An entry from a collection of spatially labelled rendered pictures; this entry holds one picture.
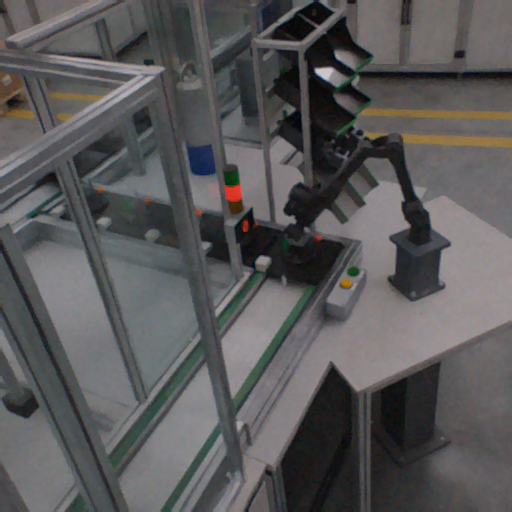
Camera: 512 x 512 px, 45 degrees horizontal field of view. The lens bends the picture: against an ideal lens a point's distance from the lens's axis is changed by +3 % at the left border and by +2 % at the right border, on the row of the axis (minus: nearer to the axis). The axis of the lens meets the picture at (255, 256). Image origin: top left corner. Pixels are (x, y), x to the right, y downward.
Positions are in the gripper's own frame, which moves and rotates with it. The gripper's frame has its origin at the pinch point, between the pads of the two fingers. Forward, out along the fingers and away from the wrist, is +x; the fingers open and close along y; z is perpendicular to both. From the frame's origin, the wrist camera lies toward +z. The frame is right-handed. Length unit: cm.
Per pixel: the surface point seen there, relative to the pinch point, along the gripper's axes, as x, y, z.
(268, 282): 17.1, 12.7, -5.4
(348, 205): 0.3, -29.4, -10.7
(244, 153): 59, -79, 40
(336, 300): -3.4, 17.1, -25.2
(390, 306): -3.8, 2.8, -42.4
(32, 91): -56, 78, 60
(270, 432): 5, 66, -31
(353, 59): -38, -43, 23
